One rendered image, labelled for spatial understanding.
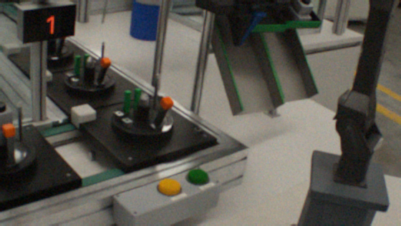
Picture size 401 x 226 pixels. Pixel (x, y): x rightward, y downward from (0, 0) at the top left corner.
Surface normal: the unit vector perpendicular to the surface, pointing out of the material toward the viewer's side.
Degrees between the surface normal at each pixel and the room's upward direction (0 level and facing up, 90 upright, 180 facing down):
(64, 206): 0
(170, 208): 90
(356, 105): 60
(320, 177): 0
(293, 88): 45
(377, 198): 0
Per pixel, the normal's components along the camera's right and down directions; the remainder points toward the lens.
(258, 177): 0.13, -0.89
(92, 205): 0.65, 0.41
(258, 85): 0.45, -0.32
